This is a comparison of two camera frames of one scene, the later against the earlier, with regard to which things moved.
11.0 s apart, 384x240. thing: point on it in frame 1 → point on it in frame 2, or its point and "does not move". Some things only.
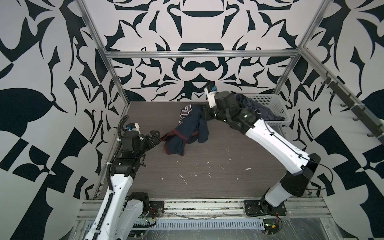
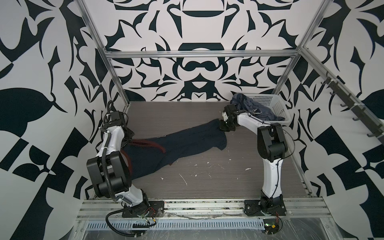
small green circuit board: [271, 226] does not move
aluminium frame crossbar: [264, 53] does not move
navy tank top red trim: [192, 126] → [144, 154]
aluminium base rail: [302, 208] does not move
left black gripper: [149, 142] → [130, 133]
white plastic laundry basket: [272, 101] does not move
